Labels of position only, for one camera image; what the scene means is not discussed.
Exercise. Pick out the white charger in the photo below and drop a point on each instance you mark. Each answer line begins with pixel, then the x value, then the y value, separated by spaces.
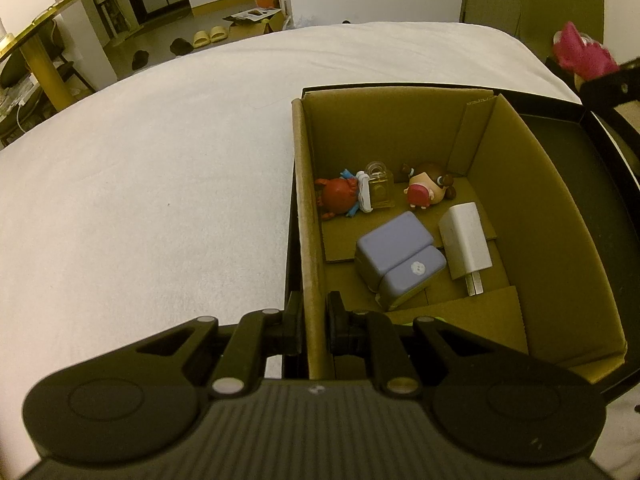
pixel 465 240

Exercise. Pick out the brown cardboard box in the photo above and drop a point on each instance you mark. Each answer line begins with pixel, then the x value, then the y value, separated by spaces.
pixel 540 240

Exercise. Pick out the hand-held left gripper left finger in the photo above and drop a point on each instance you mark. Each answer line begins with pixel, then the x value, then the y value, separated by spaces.
pixel 295 330

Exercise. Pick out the lavender cube toy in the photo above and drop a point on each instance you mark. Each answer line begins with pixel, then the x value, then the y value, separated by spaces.
pixel 395 252

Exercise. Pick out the green toy house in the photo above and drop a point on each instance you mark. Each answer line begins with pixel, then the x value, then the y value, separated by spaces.
pixel 440 319

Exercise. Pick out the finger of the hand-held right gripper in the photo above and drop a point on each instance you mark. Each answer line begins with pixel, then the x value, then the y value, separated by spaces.
pixel 617 87

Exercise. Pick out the green headboard panel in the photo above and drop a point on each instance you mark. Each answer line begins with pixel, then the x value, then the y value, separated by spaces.
pixel 525 0

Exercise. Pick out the brown-haired doll figurine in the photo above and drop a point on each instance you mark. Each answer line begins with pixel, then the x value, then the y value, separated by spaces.
pixel 427 187

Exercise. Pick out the round table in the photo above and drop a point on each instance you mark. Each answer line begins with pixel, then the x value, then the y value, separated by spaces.
pixel 37 60

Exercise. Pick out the black shoe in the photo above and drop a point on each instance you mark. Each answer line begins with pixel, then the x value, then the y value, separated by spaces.
pixel 181 46
pixel 140 60

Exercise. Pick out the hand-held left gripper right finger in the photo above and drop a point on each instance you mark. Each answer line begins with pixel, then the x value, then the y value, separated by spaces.
pixel 340 332

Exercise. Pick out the black tray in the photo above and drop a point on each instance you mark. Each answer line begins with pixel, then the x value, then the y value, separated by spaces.
pixel 565 145

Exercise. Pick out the red and blue figurine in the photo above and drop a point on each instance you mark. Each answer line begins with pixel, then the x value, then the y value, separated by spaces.
pixel 342 195

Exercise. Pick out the pink toy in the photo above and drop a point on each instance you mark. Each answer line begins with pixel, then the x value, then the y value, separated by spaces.
pixel 582 52

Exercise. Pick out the flat cardboard box with paper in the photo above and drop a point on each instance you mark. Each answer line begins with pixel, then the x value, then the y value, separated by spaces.
pixel 252 21

